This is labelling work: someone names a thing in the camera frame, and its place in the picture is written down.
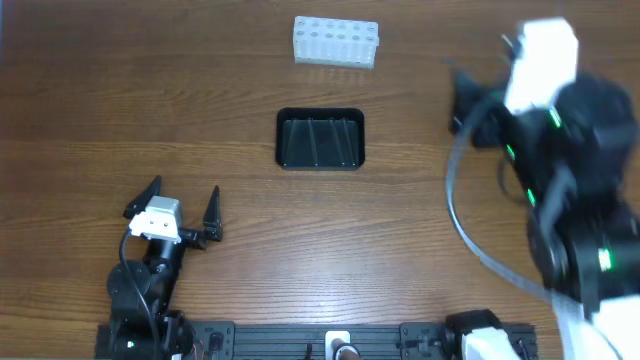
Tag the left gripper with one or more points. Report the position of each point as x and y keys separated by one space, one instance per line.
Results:
x=194 y=238

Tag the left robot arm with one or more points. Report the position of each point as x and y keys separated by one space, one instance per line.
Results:
x=127 y=285

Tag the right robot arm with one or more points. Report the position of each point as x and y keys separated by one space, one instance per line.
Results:
x=590 y=150

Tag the black tray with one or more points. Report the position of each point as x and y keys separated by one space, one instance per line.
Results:
x=325 y=150

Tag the white test tube rack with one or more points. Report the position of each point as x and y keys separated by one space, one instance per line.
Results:
x=335 y=45

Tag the mounting rail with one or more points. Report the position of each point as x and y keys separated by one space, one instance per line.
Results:
x=280 y=342

